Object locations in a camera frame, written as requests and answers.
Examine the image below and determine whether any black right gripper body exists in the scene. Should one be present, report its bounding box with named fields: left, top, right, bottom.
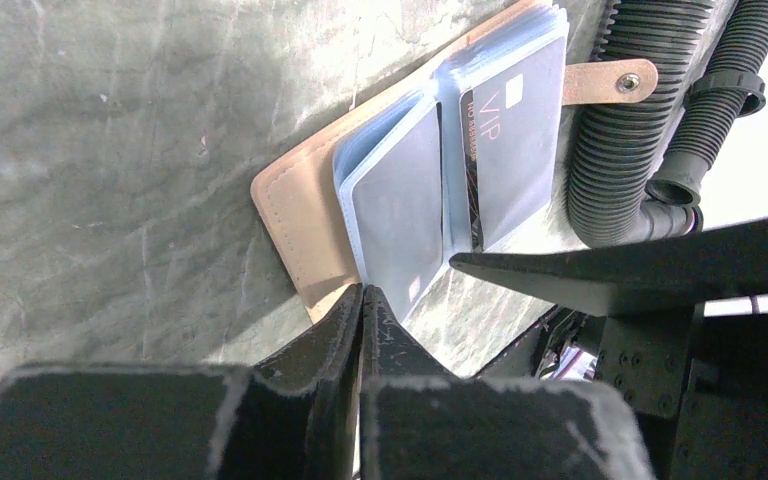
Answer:
left=480, top=292, right=768, bottom=479

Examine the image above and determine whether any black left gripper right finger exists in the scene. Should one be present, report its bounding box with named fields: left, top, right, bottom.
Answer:
left=359, top=286, right=654, bottom=479

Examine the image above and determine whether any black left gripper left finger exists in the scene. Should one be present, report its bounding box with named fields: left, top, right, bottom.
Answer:
left=0, top=285, right=363, bottom=479

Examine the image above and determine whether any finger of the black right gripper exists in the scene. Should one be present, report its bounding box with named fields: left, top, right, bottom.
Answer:
left=450, top=218, right=768, bottom=316

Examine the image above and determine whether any black VIP credit card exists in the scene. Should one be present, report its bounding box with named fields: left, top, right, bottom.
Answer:
left=460, top=68, right=543, bottom=252

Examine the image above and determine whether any tan leather card holder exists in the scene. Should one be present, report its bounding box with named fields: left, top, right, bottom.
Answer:
left=251, top=1, right=659, bottom=322

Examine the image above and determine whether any black corrugated hose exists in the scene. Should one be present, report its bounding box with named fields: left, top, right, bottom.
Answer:
left=564, top=0, right=768, bottom=250

